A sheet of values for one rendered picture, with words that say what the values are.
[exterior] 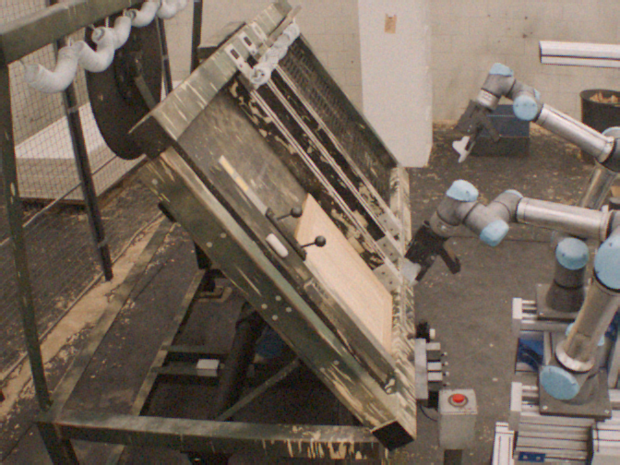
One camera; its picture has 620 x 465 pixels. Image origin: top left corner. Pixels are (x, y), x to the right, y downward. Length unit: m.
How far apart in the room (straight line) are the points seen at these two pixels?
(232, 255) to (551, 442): 1.15
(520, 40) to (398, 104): 1.85
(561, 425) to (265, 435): 0.98
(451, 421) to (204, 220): 1.01
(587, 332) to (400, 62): 4.53
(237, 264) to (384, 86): 4.39
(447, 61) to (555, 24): 1.26
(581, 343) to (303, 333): 0.80
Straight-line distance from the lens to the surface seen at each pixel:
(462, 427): 2.20
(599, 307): 1.71
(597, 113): 6.44
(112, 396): 3.87
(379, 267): 2.72
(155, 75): 3.11
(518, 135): 6.55
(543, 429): 2.14
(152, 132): 1.75
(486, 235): 1.77
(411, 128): 6.18
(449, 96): 7.51
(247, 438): 2.31
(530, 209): 1.83
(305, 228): 2.33
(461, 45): 7.36
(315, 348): 1.99
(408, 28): 5.94
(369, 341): 2.27
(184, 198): 1.81
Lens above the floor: 2.41
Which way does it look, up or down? 28 degrees down
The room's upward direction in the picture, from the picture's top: 5 degrees counter-clockwise
